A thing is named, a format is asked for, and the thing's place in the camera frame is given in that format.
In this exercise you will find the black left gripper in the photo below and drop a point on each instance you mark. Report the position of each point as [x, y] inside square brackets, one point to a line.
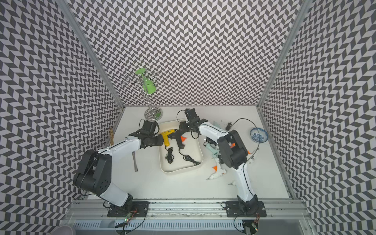
[160, 140]

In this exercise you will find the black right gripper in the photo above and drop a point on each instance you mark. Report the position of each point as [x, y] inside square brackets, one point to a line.
[182, 126]

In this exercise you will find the yellow hot glue gun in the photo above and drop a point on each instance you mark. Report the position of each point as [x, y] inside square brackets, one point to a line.
[165, 135]

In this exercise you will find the black hot glue gun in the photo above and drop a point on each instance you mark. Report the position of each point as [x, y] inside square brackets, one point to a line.
[178, 136]

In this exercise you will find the cream plastic storage box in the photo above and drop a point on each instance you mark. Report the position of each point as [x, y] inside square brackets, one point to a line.
[186, 159]

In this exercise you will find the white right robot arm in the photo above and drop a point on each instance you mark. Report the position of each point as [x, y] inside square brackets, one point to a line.
[233, 153]

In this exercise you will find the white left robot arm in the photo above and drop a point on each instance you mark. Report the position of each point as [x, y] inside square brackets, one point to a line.
[94, 173]

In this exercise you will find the white glue gun orange trigger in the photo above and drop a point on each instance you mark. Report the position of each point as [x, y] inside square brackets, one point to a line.
[218, 170]

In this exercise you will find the metal spoon on table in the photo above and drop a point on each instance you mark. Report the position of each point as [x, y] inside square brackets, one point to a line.
[134, 161]

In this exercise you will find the blue white ceramic bowl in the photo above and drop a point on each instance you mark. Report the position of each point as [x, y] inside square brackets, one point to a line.
[259, 135]

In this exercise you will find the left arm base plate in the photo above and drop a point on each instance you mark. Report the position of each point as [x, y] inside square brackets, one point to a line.
[138, 208]

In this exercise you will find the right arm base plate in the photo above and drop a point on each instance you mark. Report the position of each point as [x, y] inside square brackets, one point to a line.
[235, 208]

